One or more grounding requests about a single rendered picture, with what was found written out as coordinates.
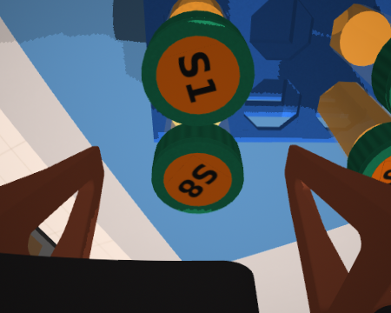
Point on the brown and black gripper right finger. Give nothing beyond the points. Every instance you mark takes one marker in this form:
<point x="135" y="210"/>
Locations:
<point x="365" y="203"/>

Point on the blue bench mat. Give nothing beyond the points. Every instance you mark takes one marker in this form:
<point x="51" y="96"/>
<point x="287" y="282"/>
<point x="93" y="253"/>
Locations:
<point x="89" y="53"/>

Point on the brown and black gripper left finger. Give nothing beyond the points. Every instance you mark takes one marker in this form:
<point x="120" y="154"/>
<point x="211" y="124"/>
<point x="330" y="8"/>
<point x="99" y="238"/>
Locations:
<point x="28" y="201"/>

